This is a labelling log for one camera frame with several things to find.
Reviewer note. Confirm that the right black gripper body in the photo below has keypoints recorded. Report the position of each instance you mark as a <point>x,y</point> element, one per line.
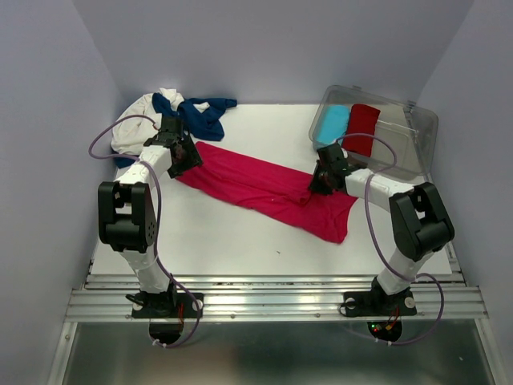
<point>319,180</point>

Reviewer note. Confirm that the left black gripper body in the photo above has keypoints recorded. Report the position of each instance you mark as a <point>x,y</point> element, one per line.
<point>190,159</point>

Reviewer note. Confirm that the pink t shirt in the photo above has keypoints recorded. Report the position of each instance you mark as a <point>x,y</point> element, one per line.
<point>276,191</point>

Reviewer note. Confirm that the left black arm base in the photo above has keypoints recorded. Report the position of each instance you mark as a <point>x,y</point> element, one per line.
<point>164,305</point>

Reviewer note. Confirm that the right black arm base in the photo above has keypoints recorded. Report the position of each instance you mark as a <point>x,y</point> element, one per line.
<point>373,304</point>

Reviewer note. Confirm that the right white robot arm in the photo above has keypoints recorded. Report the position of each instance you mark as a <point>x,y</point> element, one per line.
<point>421,225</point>

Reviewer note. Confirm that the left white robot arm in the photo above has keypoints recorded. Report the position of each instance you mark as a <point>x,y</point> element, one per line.
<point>129,220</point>

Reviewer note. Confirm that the rolled cyan t shirt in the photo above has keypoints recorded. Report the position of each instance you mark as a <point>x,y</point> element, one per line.
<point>332,126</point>

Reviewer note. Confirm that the navy blue t shirt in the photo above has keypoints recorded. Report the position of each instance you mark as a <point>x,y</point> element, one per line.
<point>205,126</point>

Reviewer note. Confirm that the rolled dark red t shirt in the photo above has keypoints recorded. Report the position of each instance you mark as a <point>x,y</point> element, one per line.
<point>360,130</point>

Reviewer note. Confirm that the white t shirt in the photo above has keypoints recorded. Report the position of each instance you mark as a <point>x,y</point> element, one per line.
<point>129,136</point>

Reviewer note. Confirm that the clear plastic bin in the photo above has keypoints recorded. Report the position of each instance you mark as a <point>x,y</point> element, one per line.
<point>410,130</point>

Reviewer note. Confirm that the aluminium mounting rail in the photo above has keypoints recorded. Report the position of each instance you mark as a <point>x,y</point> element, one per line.
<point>272,298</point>

